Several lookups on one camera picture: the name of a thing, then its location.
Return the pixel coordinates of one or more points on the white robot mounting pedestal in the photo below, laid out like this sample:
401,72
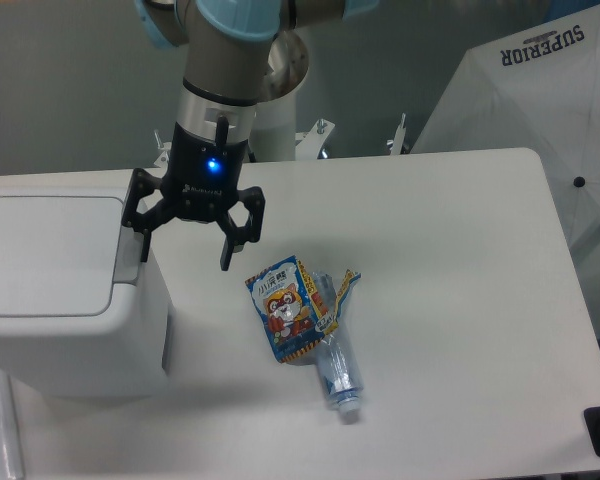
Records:
287,69

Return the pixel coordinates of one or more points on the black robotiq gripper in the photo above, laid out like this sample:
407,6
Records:
207,160

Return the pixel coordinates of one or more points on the white umbrella navy lettering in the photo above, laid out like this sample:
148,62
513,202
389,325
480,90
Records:
537,89

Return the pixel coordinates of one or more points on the white metal base frame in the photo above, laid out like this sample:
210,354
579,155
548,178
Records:
310,140

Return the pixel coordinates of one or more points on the crushed clear plastic bottle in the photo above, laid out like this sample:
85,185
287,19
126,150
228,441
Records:
334,356

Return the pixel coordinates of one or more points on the white push-lid trash can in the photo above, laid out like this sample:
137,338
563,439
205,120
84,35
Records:
84,310

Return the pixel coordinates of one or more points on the blue cartoon snack wrapper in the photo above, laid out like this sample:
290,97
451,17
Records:
295,315

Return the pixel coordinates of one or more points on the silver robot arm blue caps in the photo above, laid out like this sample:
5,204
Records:
228,45

